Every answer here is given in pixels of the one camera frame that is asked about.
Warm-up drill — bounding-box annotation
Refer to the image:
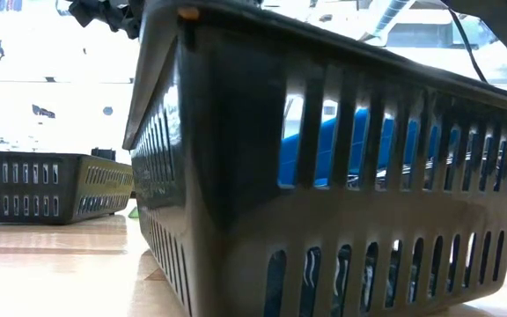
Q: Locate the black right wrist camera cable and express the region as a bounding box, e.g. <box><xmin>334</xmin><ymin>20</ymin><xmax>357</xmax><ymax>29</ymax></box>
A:
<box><xmin>445</xmin><ymin>6</ymin><xmax>489</xmax><ymax>84</ymax></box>

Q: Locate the black slotted basket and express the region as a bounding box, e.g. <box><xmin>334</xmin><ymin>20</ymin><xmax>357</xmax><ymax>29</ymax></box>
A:
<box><xmin>121</xmin><ymin>0</ymin><xmax>507</xmax><ymax>317</ymax></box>
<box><xmin>0</xmin><ymin>150</ymin><xmax>135</xmax><ymax>226</ymax></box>

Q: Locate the black ribbed tower case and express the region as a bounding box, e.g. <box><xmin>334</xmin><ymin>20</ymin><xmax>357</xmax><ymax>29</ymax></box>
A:
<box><xmin>91</xmin><ymin>147</ymin><xmax>117</xmax><ymax>162</ymax></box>

